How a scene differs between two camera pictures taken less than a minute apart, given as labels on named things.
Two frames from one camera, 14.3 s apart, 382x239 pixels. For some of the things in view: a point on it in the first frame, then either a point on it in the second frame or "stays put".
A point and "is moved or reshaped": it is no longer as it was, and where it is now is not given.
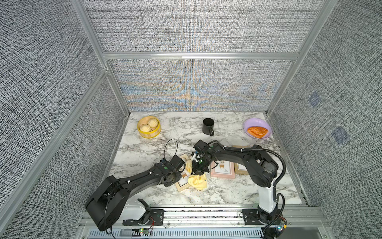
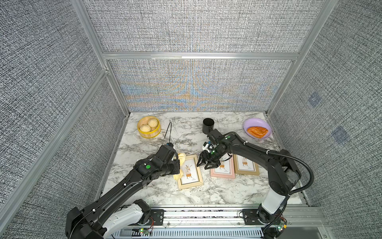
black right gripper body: [199, 167] → [213, 157]
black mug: [208, 126] stays put
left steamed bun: [145, 128] stays put
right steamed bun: [153, 122] stays put
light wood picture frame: [183, 183] stays put
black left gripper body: [176, 177] → [173, 168]
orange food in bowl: [257, 132] stays put
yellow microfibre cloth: [197, 181] is moved or reshaped
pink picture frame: [224, 170] stays put
